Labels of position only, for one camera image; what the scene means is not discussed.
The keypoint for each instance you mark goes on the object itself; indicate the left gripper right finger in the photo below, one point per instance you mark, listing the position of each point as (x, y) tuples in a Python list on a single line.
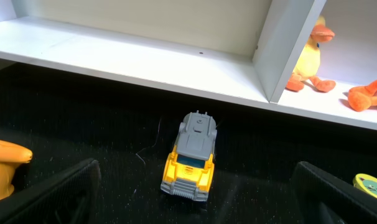
[(331, 199)]

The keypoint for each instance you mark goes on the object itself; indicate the yellow rubber duck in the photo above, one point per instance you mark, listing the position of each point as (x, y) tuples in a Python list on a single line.
[(2, 155)]

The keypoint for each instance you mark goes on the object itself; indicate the grey and yellow toy truck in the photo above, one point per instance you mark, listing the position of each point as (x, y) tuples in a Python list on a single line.
[(194, 146)]

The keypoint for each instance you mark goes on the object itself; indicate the white shelf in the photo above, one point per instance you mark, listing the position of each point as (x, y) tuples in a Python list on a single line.
[(114, 53)]

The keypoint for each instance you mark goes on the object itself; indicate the yellow and green rattle drum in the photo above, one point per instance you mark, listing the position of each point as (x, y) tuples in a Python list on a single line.
[(370, 186)]

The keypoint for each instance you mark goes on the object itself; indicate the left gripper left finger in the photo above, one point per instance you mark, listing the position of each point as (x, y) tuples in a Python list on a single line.
[(51, 196)]

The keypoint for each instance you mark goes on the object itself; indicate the yellow plush duck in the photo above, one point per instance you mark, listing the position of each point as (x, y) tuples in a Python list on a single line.
[(308, 62)]

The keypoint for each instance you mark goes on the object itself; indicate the white plush duck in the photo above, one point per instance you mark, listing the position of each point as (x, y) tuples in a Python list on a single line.
[(362, 96)]

